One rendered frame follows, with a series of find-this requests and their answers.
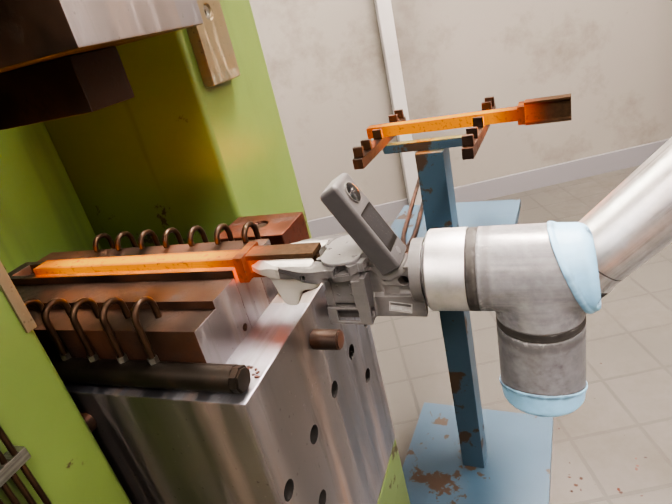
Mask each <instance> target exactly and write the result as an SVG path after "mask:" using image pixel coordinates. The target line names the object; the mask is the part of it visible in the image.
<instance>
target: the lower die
mask: <svg viewBox="0 0 672 504"><path fill-rule="evenodd" d="M247 243H248V242H247ZM247 243H243V241H242V240H240V241H224V242H221V244H219V245H215V242H209V243H194V244H195V245H194V246H191V247H189V245H188V244H177V245H169V247H168V248H164V247H163V245H162V246H146V247H145V248H144V249H142V250H140V249H139V247H130V248H122V250H120V251H117V250H116V248H115V249H99V250H100V251H99V252H94V250H83V251H67V252H52V253H50V254H48V255H47V256H45V257H43V258H42V259H40V260H38V261H37V262H26V263H24V264H22V265H21V266H19V267H17V268H16V269H14V270H12V271H11V272H9V273H8V275H9V277H10V279H11V281H12V282H13V284H14V286H15V288H16V289H17V291H18V293H19V295H20V297H21V298H22V300H23V301H24V300H26V299H30V298H33V299H38V300H40V301H41V302H42V303H43V305H44V306H45V304H46V303H47V302H48V301H50V300H51V299H54V298H62V299H65V300H66V301H67V302H68V303H69V304H70V306H71V307H72V306H73V304H74V303H75V302H76V301H77V300H78V299H80V298H84V297H86V298H91V299H93V300H94V301H95V302H96V303H97V305H98V307H99V309H100V308H101V306H102V305H103V303H104V302H105V301H106V300H107V299H109V298H111V297H119V298H121V299H122V300H124V301H125V303H126V305H127V307H128V309H129V311H130V313H131V310H132V307H133V305H134V303H135V302H136V301H137V300H138V299H139V298H141V297H144V296H147V297H151V298H153V299H154V300H155V301H156V303H157V305H158V307H159V309H160V312H161V314H162V317H160V318H158V319H156V318H155V316H154V314H153V312H152V309H151V307H150V306H149V305H148V304H147V303H146V304H143V305H142V306H141V308H140V310H139V320H140V323H141V325H142V327H143V329H144V332H145V334H146V336H147V338H148V340H149V343H150V345H151V347H152V349H153V351H154V353H155V354H156V355H157V356H158V358H159V360H160V361H167V362H191V363H215V364H225V363H226V362H227V360H228V359H229V358H230V356H231V355H232V354H233V352H234V351H235V350H236V348H237V347H238V346H239V344H240V343H241V342H242V340H243V339H244V338H245V336H246V335H247V334H248V332H249V331H250V330H251V328H252V327H253V325H254V324H255V323H256V321H257V320H258V319H259V317H260V316H261V315H262V314H263V312H264V311H265V310H266V308H267V307H268V306H269V304H270V303H271V302H272V300H273V299H274V298H275V296H276V295H277V294H278V291H277V289H276V287H275V285H274V284H273V282H272V280H271V279H270V278H268V277H253V278H252V279H251V281H250V282H249V283H240V281H239V278H238V275H237V272H236V269H235V267H215V268H191V269H167V270H143V271H119V272H95V273H71V274H47V275H23V276H12V275H14V274H16V273H17V272H19V271H20V270H22V269H24V268H25V267H27V266H29V265H37V264H42V263H44V262H45V261H47V260H60V259H78V258H96V257H114V256H132V255H150V254H167V253H185V252H203V251H221V250H239V249H242V248H243V247H244V246H245V245H246V244H247ZM27 309H28V311H29V313H30V314H31V316H32V318H33V320H34V321H35V323H36V325H37V327H36V328H34V329H33V330H34V332H35V334H36V336H37V337H38V339H39V341H40V343H41V344H42V346H43V348H44V350H45V351H46V353H47V355H48V356H49V357H60V356H59V355H60V353H59V351H58V349H57V347H56V346H55V344H54V342H53V340H52V338H51V337H50V335H49V333H48V331H47V329H46V327H45V326H44V324H43V321H42V317H41V313H40V312H39V310H38V308H37V307H36V306H35V305H29V306H27ZM77 318H78V321H79V323H80V325H81V327H82V329H83V331H84V333H85V335H86V337H87V339H88V340H89V342H90V344H91V346H92V348H93V350H94V352H96V353H97V354H98V356H99V358H100V359H116V357H117V355H116V353H115V351H114V349H113V347H112V345H111V343H110V341H109V339H108V337H107V335H106V333H105V331H104V329H103V327H102V325H101V322H100V319H99V318H96V317H95V315H94V313H93V311H92V309H91V307H90V306H89V305H87V304H84V305H82V306H81V307H80V308H79V309H78V312H77ZM49 319H50V321H51V323H52V325H53V327H54V328H55V330H56V332H57V334H58V336H59V338H60V339H61V341H62V343H63V345H64V347H65V349H66V350H67V351H69V353H70V355H71V357H73V358H87V355H88V354H87V352H86V351H85V349H84V347H83V345H82V343H81V341H80V339H79V337H78V335H77V333H76V332H75V330H74V328H73V326H72V324H71V321H70V318H69V317H68V315H67V313H66V312H65V310H64V308H63V307H62V306H61V305H59V304H57V305H55V306H53V307H52V308H51V309H50V312H49ZM107 319H108V322H109V324H110V326H111V328H112V330H113V332H114V334H115V336H116V338H117V340H118V342H119V344H120V346H121V348H122V350H123V352H124V353H125V354H126V355H127V357H128V359H129V360H144V361H148V360H147V358H148V356H147V354H146V352H145V350H144V348H143V346H142V343H141V341H140V339H139V337H138V335H137V333H136V330H135V328H134V326H133V324H132V321H131V317H130V318H127V319H125V317H124V315H123V313H122V311H121V309H120V307H119V306H118V305H117V304H113V305H111V306H110V307H109V309H108V311H107ZM244 323H246V324H247V330H246V331H244V330H243V325H244Z"/></svg>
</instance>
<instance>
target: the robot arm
mask: <svg viewBox="0 0 672 504"><path fill-rule="evenodd" d="M320 200H321V201H322V203H323V204H324V205H325V206H326V208H327V209H328V210H329V211H330V212H331V214H332V215H333V216H334V217H335V218H336V220H337V221H338V222H339V223H340V224H341V226H342V227H343V228H344V229H345V231H346V232H347V233H348V234H349V235H327V236H321V237H316V238H311V239H306V240H301V241H300V242H296V243H313V242H320V243H321V248H320V250H319V254H320V257H318V258H317V261H315V262H314V261H313V259H312V258H296V259H274V260H259V261H257V262H256V263H255V264H253V265H252V270H253V271H254V272H256V273H257V274H260V275H262V276H267V277H268V278H270V279H271V280H272V282H273V284H274V285H275V287H276V289H277V291H278V292H279V294H280V296H281V298H282V299H283V301H284V302H285V303H286V304H288V305H298V304H299V303H300V300H301V296H302V292H303V291H304V290H312V289H316V288H318V287H319V286H320V284H321V283H324V284H325V288H326V289H325V291H324V292H325V296H326V300H327V304H328V307H327V310H328V314H329V318H330V322H331V324H363V325H373V324H374V321H375V319H376V317H377V316H415V317H427V316H428V306H429V308H430V309H431V310H432V311H495V314H496V325H497V337H498V348H499V360H500V371H501V375H500V377H499V380H500V383H501V385H502V389H503V393H504V396H505V398H506V399H507V400H508V402H509V403H510V404H511V405H513V406H514V407H515V408H517V409H518V410H520V411H522V412H525V413H527V414H530V415H535V416H539V417H559V416H564V415H567V414H570V413H572V412H574V411H575V410H577V409H578V408H579V407H580V406H581V405H582V404H583V402H584V400H585V395H586V391H587V389H588V383H587V381H586V313H587V314H593V313H595V312H597V311H599V310H600V309H601V299H602V298H603V297H605V296H606V295H607V294H608V293H610V292H611V291H612V290H613V289H614V287H615V286H616V285H617V284H618V283H620V282H621V281H622V280H623V279H625V278H626V277H627V276H629V275H630V274H631V273H633V272H634V271H635V270H637V269H638V268H639V267H641V266H642V265H643V264H644V263H646V262H647V261H648V260H650V259H651V258H652V257H654V256H655V255H656V254H658V253H659V252H660V251H662V250H663V249H664V248H665V247H667V246H668V245H669V244H671V243H672V137H671V138H670V139H669V140H668V141H667V142H666V143H665V144H663V145H662V146H661V147H660V148H659V149H658V150H657V151H656V152H655V153H654V154H652V155H651V156H650V157H649V158H648V159H647V160H646V161H645V162H644V163H643V164H641V165H640V166H639V167H638V168H637V169H636V170H635V171H634V172H633V173H632V174H630V175H629V176H628V177H627V178H626V179H625V180H624V181H623V182H622V183H621V184H619V185H618V186H617V187H616V188H615V189H614V190H613V191H612V192H611V193H610V194H608V195H607V196H606V197H605V198H604V199H603V200H602V201H601V202H600V203H599V204H597V205H596V206H595V207H594V208H593V209H592V210H591V211H590V212H589V213H588V214H586V215H585V216H584V217H583V218H582V219H581V220H580V221H579V222H554V221H548V222H547V223H532V224H514V225H495V226H477V227H455V228H436V229H429V230H428V232H427V233H426V235H425V237H422V238H413V239H412V240H411V243H410V247H409V253H408V254H407V253H405V251H406V246H405V244H404V243H403V242H402V241H401V239H400V238H399V237H398V236H397V234H396V233H395V232H394V231H393V229H392V228H391V227H390V226H389V224H388V223H387V222H386V221H385V219H384V218H383V217H382V216H381V214H380V213H379V212H378V211H377V209H376V208H375V207H374V206H373V204H372V203H371V202H370V201H369V199H368V198H367V197H366V196H365V194H364V193H363V192H362V191H361V189H360V188H359V187H358V186H357V184H356V183H355V182H354V181H353V179H352V178H351V177H350V176H349V174H347V173H342V174H340V175H339V176H338V177H336V178H335V179H334V180H332V181H331V183H330V184H329V185H328V186H327V187H326V189H325V190H324V191H323V192H322V194H321V196H320ZM296 243H291V244H296ZM339 317H360V320H340V318H339Z"/></svg>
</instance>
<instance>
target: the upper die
mask: <svg viewBox="0 0 672 504"><path fill-rule="evenodd" d="M201 24H203V20H202V16H201V13H200V10H199V7H198V3H197V0H0V73H3V72H7V71H11V70H14V69H18V68H22V67H26V66H30V65H34V64H37V63H41V62H45V61H49V60H53V59H57V58H61V57H64V56H68V55H73V54H78V53H82V52H87V51H92V50H97V49H102V48H106V47H111V46H120V45H123V44H127V43H131V42H135V41H139V40H143V39H147V38H151V37H155V36H158V35H162V34H166V33H170V32H174V31H178V30H182V29H186V28H190V27H194V26H197V25H201Z"/></svg>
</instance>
